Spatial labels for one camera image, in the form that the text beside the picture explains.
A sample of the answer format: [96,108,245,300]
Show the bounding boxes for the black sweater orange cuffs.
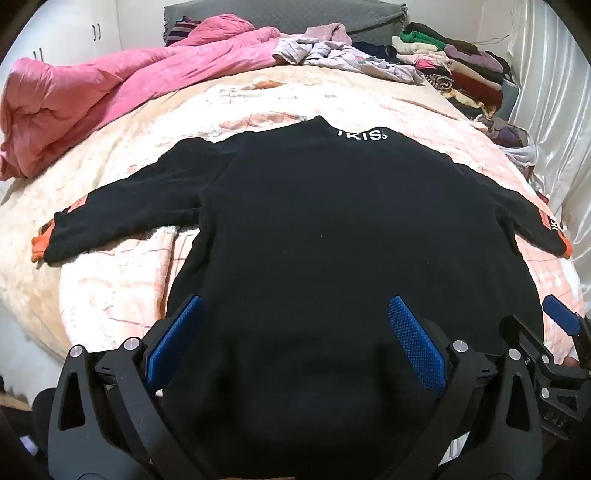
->
[34,117,571,479]

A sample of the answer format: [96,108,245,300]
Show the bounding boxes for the stack of folded clothes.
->
[353,22,533,151]

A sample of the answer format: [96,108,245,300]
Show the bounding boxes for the peach white patterned blanket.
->
[1,67,581,359]

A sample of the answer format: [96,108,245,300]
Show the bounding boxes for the white satin curtain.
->
[505,0,591,269]

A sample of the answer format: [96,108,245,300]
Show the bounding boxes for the pink quilt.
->
[1,14,281,180]

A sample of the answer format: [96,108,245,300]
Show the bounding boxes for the grey headboard cover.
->
[163,0,408,45]

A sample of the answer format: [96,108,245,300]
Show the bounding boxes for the lilac crumpled garment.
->
[273,23,425,85]

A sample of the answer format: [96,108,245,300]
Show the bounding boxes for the white wardrobe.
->
[1,0,121,68]

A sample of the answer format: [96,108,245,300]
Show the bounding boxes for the striped dark garment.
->
[164,16,200,46]

